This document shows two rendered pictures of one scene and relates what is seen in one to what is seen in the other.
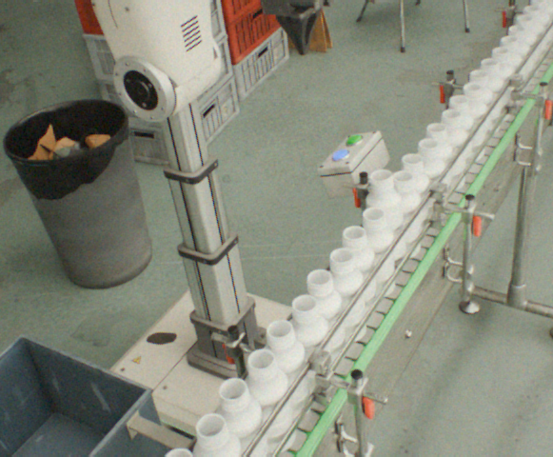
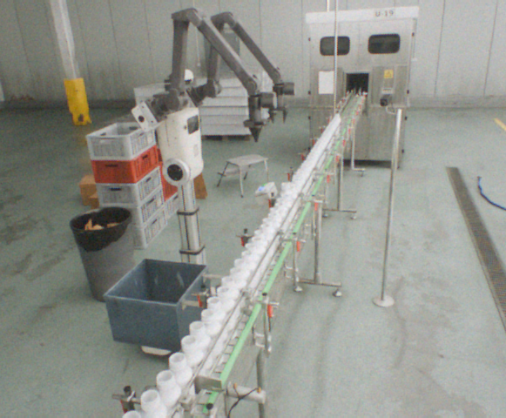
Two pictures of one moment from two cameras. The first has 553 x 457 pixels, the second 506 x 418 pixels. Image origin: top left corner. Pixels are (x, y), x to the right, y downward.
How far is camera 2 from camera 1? 0.94 m
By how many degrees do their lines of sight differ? 21
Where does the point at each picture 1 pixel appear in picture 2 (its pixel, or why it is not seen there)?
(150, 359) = not seen: hidden behind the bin
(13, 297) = (65, 310)
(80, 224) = (108, 264)
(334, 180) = (260, 197)
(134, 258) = not seen: hidden behind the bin
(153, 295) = not seen: hidden behind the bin
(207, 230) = (195, 238)
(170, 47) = (190, 153)
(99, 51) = (103, 192)
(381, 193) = (286, 190)
